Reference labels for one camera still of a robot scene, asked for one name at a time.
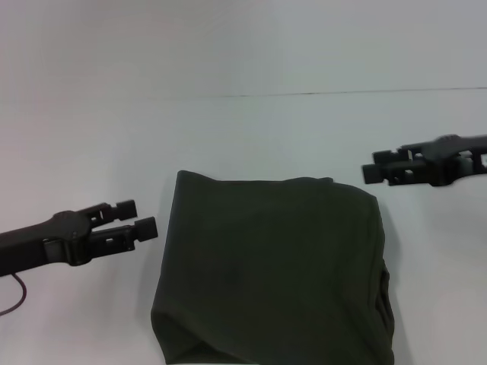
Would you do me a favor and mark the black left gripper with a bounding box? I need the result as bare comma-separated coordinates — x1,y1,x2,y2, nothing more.
0,198,159,279

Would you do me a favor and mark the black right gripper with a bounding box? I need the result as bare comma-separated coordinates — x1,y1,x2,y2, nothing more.
361,133,487,188

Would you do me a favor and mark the dark green FREE shirt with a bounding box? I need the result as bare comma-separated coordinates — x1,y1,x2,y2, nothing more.
150,170,396,365

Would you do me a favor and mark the left wrist cable with plug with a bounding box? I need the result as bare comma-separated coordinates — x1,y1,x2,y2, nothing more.
0,272,28,316

